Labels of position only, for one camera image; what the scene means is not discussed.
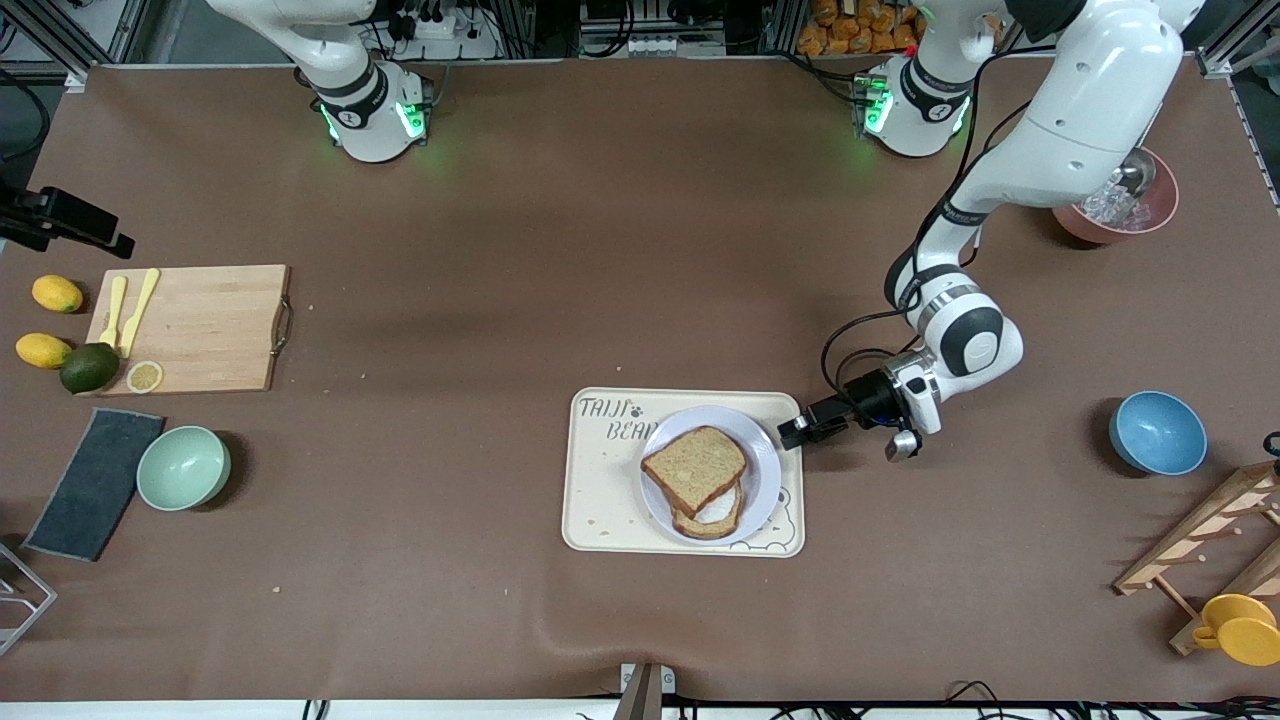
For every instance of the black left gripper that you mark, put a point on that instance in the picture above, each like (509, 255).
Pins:
(864, 397)

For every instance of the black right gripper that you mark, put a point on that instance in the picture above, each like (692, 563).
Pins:
(18, 211)

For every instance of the pale blue round plate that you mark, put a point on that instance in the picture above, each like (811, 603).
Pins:
(765, 470)

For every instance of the fried egg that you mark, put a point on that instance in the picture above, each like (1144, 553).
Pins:
(720, 508)

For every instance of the brown bread slice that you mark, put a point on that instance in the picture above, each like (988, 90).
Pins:
(693, 467)

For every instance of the toast with fried egg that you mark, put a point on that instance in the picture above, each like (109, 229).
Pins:
(712, 530)

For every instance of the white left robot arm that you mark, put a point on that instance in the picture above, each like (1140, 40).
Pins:
(1100, 90)

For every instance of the yellow plastic fork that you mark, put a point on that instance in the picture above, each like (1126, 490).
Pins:
(117, 300)

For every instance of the yellow plastic knife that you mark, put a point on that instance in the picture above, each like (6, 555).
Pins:
(140, 310)

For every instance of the yellow lemon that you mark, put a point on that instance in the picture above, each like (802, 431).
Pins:
(42, 350)
(57, 293)

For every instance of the wooden cutting board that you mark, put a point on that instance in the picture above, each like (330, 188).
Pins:
(200, 320)

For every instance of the green avocado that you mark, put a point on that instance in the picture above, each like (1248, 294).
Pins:
(88, 368)

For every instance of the lemon slice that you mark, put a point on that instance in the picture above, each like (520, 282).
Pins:
(145, 377)

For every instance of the cream bear print tray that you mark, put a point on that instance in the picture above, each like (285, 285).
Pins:
(605, 500)

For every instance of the mint green bowl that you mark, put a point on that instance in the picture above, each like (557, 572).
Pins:
(182, 468)

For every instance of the dark grey cloth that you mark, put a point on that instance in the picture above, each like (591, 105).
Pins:
(95, 485)

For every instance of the pink bowl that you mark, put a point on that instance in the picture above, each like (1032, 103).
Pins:
(1085, 232)

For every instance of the blue bowl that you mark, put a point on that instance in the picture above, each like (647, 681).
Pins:
(1158, 432)

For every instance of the clear ice cubes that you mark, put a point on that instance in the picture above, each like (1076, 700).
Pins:
(1110, 210)

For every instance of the orange snack packs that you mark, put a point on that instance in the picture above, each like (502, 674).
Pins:
(850, 30)

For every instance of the wooden dish rack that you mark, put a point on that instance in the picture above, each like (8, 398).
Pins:
(1190, 535)

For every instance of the metal scoop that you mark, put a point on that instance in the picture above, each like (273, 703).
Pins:
(1137, 172)

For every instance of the long white power strip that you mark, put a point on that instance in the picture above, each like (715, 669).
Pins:
(650, 45)

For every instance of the yellow cup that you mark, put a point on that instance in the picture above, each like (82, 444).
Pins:
(1245, 635)

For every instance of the aluminium frame post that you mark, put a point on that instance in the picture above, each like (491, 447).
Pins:
(1215, 65)
(75, 78)

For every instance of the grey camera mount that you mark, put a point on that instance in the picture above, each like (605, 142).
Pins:
(640, 700)

